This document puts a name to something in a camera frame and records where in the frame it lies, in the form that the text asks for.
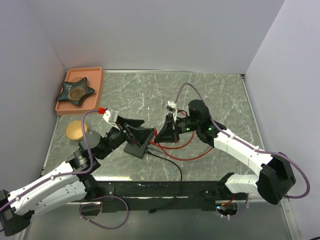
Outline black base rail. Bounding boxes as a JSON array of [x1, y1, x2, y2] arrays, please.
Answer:
[[36, 174, 277, 213]]

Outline black network switch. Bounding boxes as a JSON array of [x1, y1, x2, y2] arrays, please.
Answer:
[[123, 140, 150, 159]]

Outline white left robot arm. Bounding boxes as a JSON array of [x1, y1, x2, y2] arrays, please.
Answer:
[[0, 117, 154, 237]]

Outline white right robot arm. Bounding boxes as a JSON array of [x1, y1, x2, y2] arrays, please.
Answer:
[[154, 99, 296, 205]]

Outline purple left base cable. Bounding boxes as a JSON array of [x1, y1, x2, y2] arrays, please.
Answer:
[[79, 194, 130, 229]]

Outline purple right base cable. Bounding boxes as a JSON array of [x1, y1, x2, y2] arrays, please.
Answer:
[[220, 194, 250, 220]]

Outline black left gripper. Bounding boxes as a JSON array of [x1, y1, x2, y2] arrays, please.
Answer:
[[97, 115, 155, 160]]

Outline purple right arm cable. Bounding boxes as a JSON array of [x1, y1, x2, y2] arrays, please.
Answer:
[[174, 82, 311, 200]]

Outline dark star-shaped dish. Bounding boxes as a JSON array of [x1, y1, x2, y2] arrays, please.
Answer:
[[56, 77, 95, 106]]

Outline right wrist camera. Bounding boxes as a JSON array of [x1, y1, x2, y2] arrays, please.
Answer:
[[166, 100, 178, 121]]

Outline black cable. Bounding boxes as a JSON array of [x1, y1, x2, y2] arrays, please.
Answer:
[[145, 149, 183, 215]]

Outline small wooden bowl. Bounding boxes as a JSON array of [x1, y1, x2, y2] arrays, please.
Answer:
[[65, 120, 84, 141]]

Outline pink plastic tray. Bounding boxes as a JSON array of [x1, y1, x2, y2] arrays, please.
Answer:
[[55, 67, 104, 116]]

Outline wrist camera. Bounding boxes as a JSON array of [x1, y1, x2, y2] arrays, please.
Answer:
[[166, 100, 178, 121], [98, 107, 120, 130]]

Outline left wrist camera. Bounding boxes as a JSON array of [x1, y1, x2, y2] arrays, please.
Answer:
[[98, 107, 120, 130]]

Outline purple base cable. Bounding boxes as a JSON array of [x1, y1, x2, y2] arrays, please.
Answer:
[[220, 194, 250, 220], [79, 194, 130, 229]]

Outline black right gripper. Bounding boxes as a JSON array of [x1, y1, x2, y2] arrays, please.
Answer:
[[154, 113, 200, 144]]

